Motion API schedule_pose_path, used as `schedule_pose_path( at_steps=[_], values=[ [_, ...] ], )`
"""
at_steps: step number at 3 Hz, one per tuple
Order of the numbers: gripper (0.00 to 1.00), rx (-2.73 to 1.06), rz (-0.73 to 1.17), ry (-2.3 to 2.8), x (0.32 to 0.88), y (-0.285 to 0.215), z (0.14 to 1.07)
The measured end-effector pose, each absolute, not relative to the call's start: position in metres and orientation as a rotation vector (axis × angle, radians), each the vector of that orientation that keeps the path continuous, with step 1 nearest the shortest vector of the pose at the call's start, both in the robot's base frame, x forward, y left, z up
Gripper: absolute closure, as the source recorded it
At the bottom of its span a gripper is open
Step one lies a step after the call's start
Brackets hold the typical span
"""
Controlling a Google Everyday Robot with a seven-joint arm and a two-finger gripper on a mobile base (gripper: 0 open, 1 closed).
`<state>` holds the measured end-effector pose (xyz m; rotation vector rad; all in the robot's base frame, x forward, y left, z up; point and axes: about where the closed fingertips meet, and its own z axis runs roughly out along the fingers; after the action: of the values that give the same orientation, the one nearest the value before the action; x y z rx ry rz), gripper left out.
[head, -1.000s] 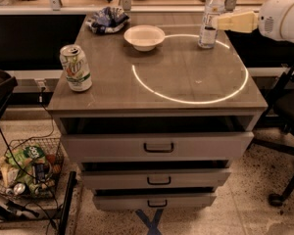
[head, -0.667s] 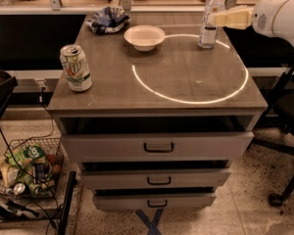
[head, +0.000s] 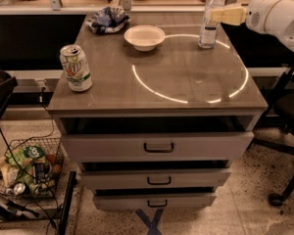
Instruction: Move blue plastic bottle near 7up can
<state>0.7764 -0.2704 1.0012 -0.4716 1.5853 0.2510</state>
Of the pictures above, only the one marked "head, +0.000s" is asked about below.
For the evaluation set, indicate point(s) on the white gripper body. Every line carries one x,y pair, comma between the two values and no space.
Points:
255,17

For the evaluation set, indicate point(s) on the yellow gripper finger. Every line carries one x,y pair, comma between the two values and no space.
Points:
233,14

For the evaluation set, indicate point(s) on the clear plastic water bottle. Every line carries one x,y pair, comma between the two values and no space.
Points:
209,28

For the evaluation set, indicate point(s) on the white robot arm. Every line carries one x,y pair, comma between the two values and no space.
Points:
273,17

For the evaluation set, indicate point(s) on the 7up soda can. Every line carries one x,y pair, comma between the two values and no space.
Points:
76,68

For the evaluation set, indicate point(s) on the white bowl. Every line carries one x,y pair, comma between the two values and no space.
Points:
144,38

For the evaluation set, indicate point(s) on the black office chair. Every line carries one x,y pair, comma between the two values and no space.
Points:
283,106

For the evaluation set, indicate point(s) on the grey drawer cabinet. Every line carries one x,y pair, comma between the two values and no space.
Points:
176,88

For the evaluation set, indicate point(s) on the top grey drawer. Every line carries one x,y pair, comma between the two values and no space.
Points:
87,148

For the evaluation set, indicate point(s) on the grey drawer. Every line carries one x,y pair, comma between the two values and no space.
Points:
151,179
154,201
87,148

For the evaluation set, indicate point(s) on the bottom grey drawer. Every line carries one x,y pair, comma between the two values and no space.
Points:
154,201

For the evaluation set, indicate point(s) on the middle grey drawer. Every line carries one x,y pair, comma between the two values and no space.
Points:
151,179

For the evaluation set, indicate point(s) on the blue tape cross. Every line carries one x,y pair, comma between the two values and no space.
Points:
152,224

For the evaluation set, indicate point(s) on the black stand leg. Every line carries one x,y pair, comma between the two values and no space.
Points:
67,204

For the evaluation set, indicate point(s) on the green snack bag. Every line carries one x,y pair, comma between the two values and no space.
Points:
30,161

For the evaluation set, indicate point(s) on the wire basket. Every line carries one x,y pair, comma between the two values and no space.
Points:
43,190

